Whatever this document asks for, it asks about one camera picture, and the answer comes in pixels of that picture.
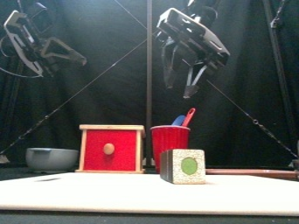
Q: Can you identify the thin vertical frame pole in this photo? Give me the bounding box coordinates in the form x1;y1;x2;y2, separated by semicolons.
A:
144;0;153;168

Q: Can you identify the grey bowl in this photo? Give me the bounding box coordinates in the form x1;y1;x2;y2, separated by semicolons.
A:
23;147;79;172

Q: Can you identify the white cutting board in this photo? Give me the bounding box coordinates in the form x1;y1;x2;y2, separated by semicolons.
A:
0;171;299;217

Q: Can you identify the brown square plate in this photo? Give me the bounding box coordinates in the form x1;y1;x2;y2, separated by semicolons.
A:
204;168;299;180

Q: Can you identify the black frame post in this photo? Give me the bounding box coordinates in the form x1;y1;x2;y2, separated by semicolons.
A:
262;0;299;147

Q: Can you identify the toy sushi roll block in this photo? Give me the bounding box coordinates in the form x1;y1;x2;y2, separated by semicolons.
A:
158;148;206;186

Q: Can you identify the blue plastic utensil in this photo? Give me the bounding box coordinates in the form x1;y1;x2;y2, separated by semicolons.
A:
170;115;186;127

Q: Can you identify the red wooden box with knob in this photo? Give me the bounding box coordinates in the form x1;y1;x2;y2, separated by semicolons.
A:
74;123;145;174

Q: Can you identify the thin diagonal brace cable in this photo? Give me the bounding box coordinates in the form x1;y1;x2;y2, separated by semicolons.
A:
0;30;161;155
113;0;299;159

